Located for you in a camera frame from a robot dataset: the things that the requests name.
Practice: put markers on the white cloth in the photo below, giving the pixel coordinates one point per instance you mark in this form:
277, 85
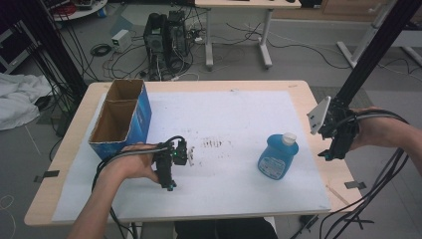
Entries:
20, 96

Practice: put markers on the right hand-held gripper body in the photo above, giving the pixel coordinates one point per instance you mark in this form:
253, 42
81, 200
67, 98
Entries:
338, 121

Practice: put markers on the small white device box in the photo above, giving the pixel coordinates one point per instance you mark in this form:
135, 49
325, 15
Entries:
121, 40

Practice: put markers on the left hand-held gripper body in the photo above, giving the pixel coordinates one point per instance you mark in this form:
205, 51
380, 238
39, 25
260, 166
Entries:
172, 154

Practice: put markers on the black tape piece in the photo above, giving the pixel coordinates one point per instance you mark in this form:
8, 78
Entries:
355, 185
47, 175

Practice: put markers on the person's left hand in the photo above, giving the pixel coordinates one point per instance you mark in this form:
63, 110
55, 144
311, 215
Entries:
132, 166

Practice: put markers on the white foam mat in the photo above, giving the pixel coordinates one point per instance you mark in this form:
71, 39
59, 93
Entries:
232, 116

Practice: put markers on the black computer tower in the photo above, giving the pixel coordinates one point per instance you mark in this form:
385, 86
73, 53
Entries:
154, 43
177, 36

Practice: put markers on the blue cardboard box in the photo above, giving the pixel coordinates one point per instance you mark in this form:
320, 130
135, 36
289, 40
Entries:
139, 116

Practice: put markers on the black frame post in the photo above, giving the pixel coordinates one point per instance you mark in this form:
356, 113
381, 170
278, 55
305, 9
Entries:
56, 49
375, 49

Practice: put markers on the wooden table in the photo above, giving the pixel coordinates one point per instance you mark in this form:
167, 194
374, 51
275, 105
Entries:
49, 199

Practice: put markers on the round white table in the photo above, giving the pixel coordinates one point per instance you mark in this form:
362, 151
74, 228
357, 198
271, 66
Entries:
81, 11

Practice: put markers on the person's dark clothing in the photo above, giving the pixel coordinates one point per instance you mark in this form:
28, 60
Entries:
225, 229

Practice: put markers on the white metal stand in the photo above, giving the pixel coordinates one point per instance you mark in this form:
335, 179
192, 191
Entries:
361, 43

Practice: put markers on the blue bottle with white cap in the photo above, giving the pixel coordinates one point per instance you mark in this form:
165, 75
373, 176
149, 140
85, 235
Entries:
275, 159

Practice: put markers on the wooden desk with white legs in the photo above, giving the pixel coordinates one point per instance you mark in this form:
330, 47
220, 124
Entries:
245, 4

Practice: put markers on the person's right hand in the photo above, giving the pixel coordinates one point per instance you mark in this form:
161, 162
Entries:
373, 127

